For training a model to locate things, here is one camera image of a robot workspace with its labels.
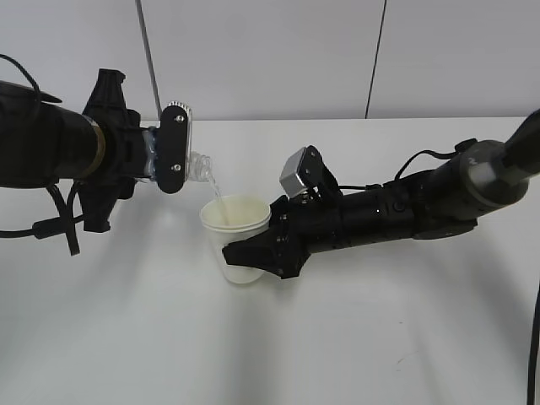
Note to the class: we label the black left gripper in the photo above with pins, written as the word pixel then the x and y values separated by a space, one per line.
pixel 124 154

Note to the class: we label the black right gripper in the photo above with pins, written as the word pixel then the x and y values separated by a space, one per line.
pixel 297 230

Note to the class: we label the white paper cup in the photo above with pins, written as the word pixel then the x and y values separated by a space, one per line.
pixel 232 218

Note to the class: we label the clear green-label water bottle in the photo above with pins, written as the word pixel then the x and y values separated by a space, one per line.
pixel 197 167

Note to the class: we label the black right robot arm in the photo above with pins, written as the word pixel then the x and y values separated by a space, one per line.
pixel 475 179

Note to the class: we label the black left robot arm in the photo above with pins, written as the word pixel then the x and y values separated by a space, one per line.
pixel 102 149

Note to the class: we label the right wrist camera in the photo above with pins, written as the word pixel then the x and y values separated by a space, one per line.
pixel 302 171

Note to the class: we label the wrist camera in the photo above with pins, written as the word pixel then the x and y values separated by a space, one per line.
pixel 302 171
pixel 174 125

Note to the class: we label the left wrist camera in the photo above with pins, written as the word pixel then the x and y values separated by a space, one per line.
pixel 174 125

